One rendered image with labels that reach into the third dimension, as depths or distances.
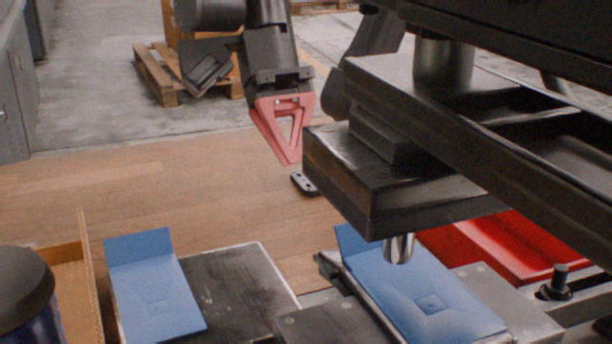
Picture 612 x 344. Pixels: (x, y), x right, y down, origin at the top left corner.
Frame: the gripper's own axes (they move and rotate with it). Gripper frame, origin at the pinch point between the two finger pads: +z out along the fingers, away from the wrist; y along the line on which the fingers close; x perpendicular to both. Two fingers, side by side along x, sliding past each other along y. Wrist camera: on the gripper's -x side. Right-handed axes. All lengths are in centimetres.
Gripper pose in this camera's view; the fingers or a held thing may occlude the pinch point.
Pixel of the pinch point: (291, 157)
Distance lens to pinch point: 68.3
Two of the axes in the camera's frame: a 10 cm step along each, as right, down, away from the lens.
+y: 2.3, -0.8, -9.7
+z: 1.7, 9.8, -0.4
